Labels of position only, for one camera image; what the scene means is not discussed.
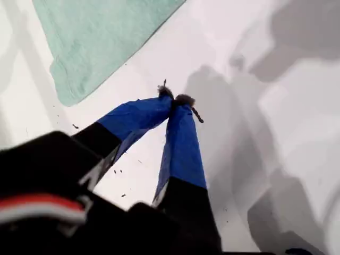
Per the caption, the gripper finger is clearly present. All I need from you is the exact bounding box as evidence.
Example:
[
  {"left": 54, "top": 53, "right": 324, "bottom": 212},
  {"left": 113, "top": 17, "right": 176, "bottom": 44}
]
[
  {"left": 70, "top": 79, "right": 175, "bottom": 191},
  {"left": 152, "top": 93, "right": 223, "bottom": 252}
]

